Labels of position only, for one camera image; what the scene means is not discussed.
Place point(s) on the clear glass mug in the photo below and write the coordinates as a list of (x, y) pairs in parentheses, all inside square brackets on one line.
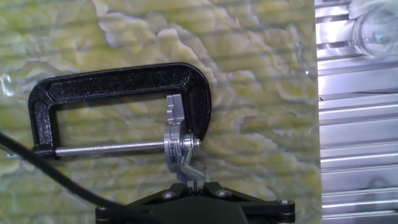
[(379, 31)]

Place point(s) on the green marble pattern mat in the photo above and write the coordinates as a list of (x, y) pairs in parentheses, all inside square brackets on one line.
[(264, 124)]

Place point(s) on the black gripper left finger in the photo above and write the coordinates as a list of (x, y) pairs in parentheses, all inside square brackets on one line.
[(168, 194)]

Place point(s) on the white plastic sheet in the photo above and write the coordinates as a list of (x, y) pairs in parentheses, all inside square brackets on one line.
[(357, 6)]

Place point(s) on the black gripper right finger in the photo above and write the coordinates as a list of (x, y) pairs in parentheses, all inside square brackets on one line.
[(264, 213)]

